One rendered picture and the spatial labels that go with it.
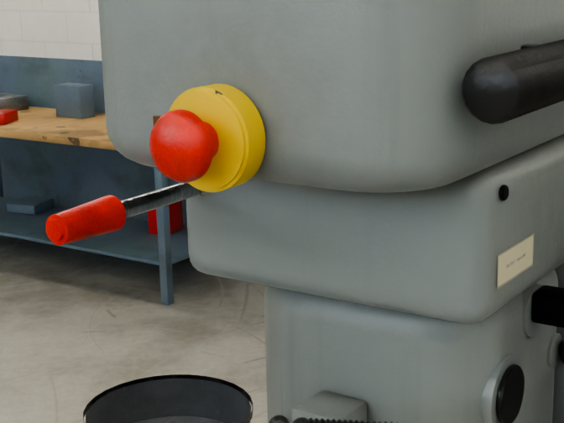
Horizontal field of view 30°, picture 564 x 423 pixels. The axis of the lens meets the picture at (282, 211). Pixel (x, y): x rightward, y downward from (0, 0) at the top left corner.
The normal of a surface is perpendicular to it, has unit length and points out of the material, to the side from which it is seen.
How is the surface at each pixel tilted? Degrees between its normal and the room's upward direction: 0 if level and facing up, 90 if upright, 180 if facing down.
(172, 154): 94
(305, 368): 90
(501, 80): 90
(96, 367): 0
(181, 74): 90
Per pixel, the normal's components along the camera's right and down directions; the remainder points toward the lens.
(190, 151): -0.01, 0.28
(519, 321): 0.83, 0.12
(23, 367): -0.02, -0.97
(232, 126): -0.56, 0.22
